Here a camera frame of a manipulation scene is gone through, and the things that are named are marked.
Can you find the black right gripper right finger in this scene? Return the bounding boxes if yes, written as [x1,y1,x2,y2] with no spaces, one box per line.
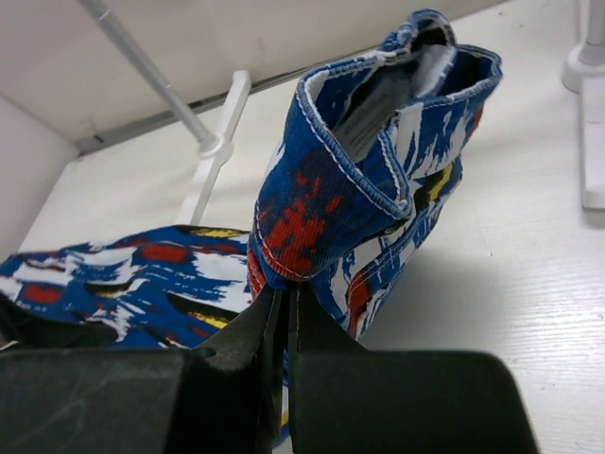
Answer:
[287,286,366,449]

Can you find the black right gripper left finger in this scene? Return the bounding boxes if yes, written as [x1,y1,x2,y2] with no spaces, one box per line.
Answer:
[196,287,284,453]

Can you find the blue white red patterned trousers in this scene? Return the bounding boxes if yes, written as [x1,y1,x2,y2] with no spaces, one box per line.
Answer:
[1,9,503,453]

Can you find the white metal clothes rack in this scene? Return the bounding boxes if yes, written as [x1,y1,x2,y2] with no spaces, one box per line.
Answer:
[75,0,605,228]

